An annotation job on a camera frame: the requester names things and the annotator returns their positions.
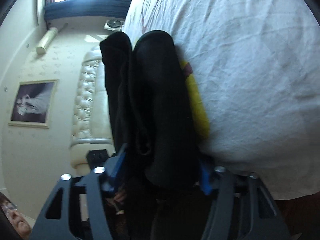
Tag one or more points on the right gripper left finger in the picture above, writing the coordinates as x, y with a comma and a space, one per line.
114, 169

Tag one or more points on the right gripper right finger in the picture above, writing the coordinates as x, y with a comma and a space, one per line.
206, 178

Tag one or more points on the black pants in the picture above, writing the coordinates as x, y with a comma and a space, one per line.
150, 112

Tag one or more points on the cream tufted leather headboard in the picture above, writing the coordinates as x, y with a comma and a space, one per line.
91, 128

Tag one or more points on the framed wedding photo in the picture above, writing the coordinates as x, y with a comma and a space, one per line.
32, 104

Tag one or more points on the person's face with glasses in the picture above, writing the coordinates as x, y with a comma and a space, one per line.
16, 219

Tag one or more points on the white electric fan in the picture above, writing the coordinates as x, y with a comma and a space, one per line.
114, 25

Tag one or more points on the patterned white bed sheet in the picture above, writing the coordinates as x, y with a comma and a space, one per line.
256, 64

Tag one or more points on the dark blue curtain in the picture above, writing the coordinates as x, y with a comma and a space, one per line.
79, 8

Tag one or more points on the white wall air conditioner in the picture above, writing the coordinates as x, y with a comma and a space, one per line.
46, 40

